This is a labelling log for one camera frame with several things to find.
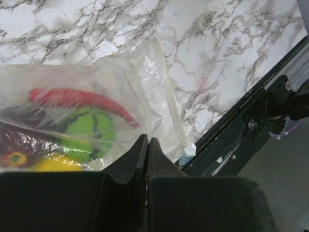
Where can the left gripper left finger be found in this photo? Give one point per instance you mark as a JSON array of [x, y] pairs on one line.
[[112, 200]]

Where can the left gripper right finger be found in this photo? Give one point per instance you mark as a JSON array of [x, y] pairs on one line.
[[179, 203]]

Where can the yellow lemon toy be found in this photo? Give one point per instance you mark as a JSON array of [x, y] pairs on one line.
[[57, 164]]

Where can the green watermelon toy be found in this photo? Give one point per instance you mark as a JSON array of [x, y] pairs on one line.
[[89, 134]]

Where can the clear zip top bag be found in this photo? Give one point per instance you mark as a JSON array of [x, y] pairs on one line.
[[137, 80]]

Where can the purple mangosteen toy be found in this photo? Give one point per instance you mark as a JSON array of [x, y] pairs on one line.
[[23, 137]]

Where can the red chili pepper toy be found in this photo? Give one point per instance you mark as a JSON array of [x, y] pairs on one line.
[[66, 97]]

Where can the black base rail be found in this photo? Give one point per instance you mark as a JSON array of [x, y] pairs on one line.
[[246, 127]]

